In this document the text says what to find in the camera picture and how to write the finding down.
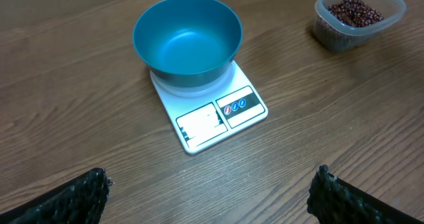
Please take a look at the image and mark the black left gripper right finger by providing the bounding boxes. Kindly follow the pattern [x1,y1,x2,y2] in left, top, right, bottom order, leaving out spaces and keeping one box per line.
[307,165,423,224]

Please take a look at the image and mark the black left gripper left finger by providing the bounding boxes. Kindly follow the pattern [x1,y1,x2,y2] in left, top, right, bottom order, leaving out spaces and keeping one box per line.
[1,168,113,224]

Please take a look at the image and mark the white digital kitchen scale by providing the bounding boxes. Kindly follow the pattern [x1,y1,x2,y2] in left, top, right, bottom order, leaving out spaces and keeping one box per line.
[150,61,268,154]

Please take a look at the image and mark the blue bowl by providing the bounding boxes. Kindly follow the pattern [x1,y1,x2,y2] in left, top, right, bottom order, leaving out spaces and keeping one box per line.
[132,0,243,87]

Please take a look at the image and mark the clear plastic container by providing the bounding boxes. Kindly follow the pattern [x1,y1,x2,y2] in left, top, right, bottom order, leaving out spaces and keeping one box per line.
[312,0,407,52]

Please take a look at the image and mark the red beans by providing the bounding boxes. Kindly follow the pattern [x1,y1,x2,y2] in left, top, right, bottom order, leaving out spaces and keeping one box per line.
[327,0,384,27]

